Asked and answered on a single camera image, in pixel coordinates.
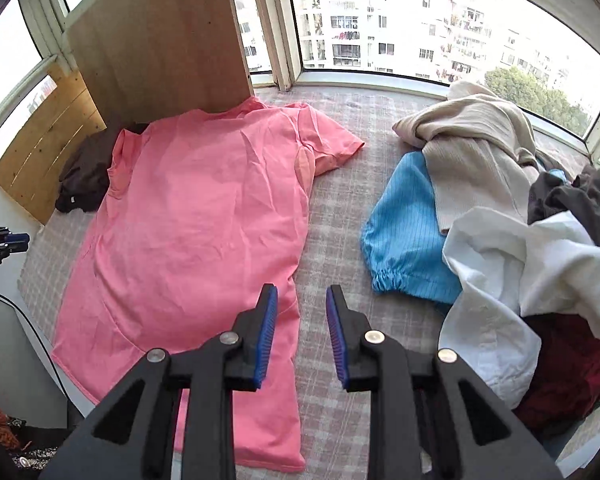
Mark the pink t-shirt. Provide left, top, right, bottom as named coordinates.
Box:
left=53, top=98, right=362, bottom=474

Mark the pine plank panel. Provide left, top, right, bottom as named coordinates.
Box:
left=0, top=64, right=105, bottom=224

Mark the dark brown folded garment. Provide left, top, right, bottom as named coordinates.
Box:
left=55, top=122, right=148, bottom=214

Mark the orange knit scarf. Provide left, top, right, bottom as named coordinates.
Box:
left=0, top=410, right=20, bottom=451

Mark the dark red garment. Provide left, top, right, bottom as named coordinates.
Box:
left=514, top=313, right=600, bottom=440

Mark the white shirt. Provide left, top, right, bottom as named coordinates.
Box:
left=439, top=207, right=600, bottom=408

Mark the blue ribbed garment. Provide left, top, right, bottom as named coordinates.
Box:
left=360, top=152, right=462, bottom=314

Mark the large light wooden board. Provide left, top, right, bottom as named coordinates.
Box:
left=65, top=0, right=252, bottom=126

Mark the beige knit sweater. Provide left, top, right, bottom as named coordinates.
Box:
left=392, top=81, right=540, bottom=234

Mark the dark grey garment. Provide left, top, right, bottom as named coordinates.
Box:
left=527, top=166, right=600, bottom=246

